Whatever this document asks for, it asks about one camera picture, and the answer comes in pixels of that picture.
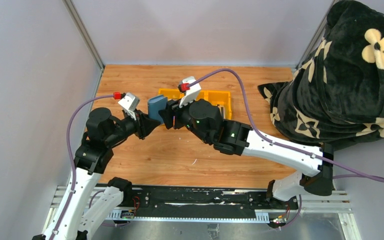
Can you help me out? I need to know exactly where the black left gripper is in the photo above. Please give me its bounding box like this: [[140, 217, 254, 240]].
[[105, 108, 161, 147]]

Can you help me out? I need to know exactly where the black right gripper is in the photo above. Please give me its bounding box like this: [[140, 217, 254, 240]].
[[158, 93, 212, 145]]

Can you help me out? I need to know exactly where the blue leather card holder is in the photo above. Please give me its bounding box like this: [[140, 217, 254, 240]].
[[147, 94, 168, 124]]

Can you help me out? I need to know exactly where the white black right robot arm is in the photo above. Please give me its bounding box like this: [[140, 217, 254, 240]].
[[158, 99, 333, 209]]

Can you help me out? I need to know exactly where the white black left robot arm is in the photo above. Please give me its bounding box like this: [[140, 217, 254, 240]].
[[33, 107, 161, 240]]

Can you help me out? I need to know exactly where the yellow plastic compartment tray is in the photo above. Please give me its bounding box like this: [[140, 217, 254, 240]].
[[158, 88, 233, 120]]

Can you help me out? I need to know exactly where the black floral fleece blanket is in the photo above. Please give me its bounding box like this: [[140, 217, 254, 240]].
[[258, 0, 384, 150]]

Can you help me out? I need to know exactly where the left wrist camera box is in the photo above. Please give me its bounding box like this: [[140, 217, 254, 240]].
[[117, 92, 140, 121]]

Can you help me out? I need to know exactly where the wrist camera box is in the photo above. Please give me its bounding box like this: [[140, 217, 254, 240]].
[[117, 92, 140, 121], [178, 76, 202, 108]]

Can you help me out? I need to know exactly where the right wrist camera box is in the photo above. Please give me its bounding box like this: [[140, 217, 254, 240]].
[[178, 76, 202, 108]]

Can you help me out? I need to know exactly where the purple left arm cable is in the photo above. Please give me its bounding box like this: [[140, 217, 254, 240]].
[[48, 93, 123, 240]]

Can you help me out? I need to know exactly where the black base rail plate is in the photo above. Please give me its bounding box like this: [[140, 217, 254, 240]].
[[118, 185, 299, 221]]

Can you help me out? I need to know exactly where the aluminium frame post left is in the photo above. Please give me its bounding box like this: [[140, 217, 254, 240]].
[[62, 0, 105, 72]]

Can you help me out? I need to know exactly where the aluminium frame post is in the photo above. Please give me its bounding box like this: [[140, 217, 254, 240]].
[[294, 15, 327, 70], [62, 0, 105, 72]]

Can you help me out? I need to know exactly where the aluminium frame post right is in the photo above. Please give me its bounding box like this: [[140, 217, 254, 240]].
[[294, 15, 327, 70]]

